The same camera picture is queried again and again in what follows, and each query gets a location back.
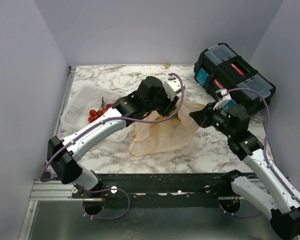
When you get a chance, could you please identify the black toolbox with blue latches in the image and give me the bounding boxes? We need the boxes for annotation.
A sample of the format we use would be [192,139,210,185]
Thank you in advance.
[193,43,276,104]

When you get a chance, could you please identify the red fake cherry bunch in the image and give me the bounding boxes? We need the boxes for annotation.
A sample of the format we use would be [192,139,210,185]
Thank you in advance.
[88,97,113,123]

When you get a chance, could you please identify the yellow hex key set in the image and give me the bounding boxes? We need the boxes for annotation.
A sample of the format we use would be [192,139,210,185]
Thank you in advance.
[161,64,170,69]

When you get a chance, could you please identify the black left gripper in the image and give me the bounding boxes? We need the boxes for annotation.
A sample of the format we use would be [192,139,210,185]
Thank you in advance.
[144,85,179,118]

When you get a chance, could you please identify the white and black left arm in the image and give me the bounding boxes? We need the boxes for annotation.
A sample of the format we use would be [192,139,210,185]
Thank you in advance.
[46,76,185,198]

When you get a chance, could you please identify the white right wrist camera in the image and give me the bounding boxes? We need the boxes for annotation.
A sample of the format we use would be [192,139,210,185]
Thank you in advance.
[213,88,232,110]

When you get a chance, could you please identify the peach banana-print plastic bag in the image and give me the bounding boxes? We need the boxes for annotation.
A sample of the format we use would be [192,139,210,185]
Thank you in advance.
[129,97,206,158]

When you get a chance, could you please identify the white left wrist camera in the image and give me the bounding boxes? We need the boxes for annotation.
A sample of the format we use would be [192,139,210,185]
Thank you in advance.
[163,76,182,100]

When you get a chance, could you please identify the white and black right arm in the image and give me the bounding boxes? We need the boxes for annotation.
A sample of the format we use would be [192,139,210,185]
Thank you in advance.
[189,102,300,240]

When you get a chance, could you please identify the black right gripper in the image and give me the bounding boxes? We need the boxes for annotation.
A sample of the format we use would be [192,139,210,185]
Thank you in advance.
[189,101,235,138]

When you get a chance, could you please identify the white perforated plastic basket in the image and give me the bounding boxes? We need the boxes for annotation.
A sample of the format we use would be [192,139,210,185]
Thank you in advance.
[60,84,126,131]

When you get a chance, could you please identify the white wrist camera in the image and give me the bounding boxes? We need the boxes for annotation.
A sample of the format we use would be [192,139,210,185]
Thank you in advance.
[213,88,232,110]
[163,76,182,100]

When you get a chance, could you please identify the black mounting rail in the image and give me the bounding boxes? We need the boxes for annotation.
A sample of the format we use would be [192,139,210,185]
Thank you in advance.
[69,170,242,213]

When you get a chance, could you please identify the yellow fake fruit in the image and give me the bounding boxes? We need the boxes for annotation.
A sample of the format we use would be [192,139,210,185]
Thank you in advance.
[147,105,178,122]

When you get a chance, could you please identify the aluminium frame extrusion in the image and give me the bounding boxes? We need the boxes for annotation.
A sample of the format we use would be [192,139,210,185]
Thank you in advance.
[29,181,73,201]

